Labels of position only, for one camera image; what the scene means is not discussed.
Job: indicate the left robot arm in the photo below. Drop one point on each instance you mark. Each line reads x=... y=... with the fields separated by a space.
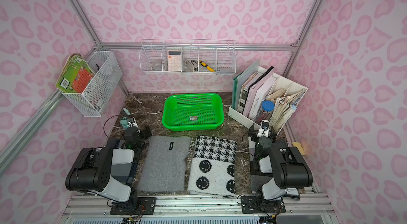
x=91 y=171

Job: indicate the white wire side basket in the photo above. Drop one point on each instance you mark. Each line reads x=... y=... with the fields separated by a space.
x=93 y=101

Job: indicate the dark blue plaid scarf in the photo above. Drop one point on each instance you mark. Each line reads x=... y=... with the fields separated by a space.
x=125 y=173

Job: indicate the pink white book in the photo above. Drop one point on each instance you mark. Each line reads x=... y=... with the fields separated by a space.
x=261 y=93

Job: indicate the yellow sticky note pad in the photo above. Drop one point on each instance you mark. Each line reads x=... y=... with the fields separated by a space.
x=299 y=147

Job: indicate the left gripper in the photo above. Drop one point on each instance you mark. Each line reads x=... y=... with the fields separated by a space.
x=141 y=132

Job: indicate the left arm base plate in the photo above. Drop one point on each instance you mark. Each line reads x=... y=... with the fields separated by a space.
x=143 y=205

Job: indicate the blue lid pencil jar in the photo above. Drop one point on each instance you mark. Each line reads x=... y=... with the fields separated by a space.
x=265 y=111

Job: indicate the green red booklet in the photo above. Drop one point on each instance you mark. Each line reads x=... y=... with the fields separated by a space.
x=75 y=76

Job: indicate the grey black checked scarf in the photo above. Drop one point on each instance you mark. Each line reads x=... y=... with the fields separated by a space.
x=257 y=179

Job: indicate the grey fuzzy scarf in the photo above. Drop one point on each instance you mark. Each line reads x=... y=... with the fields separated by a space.
x=164 y=167

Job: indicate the white wire wall shelf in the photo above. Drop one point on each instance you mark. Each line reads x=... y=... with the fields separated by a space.
x=220 y=56

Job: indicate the silver stapler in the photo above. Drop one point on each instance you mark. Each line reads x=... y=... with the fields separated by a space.
x=192 y=65

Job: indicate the green plastic basket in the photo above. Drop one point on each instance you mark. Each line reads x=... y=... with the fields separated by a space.
x=187 y=112

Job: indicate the black white smiley scarf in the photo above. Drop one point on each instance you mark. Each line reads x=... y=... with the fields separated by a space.
x=213 y=167

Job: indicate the pink white calculator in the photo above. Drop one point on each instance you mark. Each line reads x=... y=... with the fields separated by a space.
x=174 y=60

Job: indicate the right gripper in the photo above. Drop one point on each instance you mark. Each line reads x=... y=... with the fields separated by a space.
x=264 y=133

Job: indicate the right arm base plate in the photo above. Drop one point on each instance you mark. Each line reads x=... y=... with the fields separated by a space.
x=253 y=204

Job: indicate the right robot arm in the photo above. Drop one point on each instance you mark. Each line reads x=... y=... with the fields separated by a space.
x=284 y=165

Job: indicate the white file organizer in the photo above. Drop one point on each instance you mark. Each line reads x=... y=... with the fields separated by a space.
x=285 y=94

